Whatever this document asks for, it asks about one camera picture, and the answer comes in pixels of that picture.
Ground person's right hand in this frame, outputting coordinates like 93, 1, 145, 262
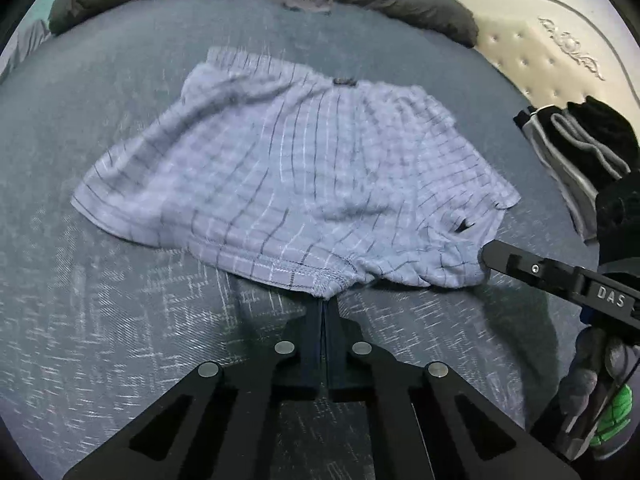
556, 327, 640, 462

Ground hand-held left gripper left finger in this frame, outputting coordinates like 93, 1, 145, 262
62, 304, 326, 480

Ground beige tufted headboard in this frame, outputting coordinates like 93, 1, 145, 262
450, 0, 640, 126

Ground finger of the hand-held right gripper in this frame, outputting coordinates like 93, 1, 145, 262
478, 238, 582, 307

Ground blue-grey checked shorts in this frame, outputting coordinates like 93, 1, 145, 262
70, 46, 521, 301

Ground blue-grey woven bed cover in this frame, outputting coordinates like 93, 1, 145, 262
0, 0, 601, 480

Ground black fleece cloth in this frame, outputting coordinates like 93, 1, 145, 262
594, 172, 640, 273

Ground black garment with grey stripes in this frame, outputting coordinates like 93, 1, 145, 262
513, 95, 640, 245

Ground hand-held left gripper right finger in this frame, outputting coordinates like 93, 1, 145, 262
326, 304, 582, 480

